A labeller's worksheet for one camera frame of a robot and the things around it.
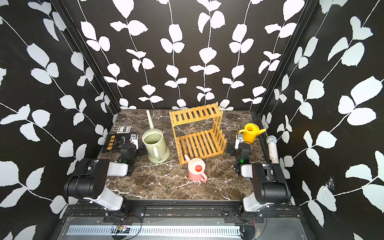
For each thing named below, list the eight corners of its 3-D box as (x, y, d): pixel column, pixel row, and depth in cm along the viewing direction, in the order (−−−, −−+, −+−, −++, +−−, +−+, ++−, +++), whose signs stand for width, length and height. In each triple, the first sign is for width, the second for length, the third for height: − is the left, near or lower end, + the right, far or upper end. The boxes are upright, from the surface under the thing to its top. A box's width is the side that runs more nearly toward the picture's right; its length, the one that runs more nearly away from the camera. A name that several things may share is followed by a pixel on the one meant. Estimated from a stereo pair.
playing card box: (118, 133, 109) (116, 131, 107) (120, 127, 113) (119, 125, 111) (130, 133, 109) (129, 131, 107) (132, 127, 113) (131, 125, 111)
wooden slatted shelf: (180, 165, 94) (176, 140, 72) (174, 138, 106) (169, 111, 85) (223, 153, 99) (231, 128, 77) (212, 130, 112) (217, 102, 90)
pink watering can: (190, 186, 85) (190, 179, 76) (186, 163, 94) (185, 154, 85) (206, 182, 86) (208, 175, 77) (200, 160, 95) (200, 151, 86)
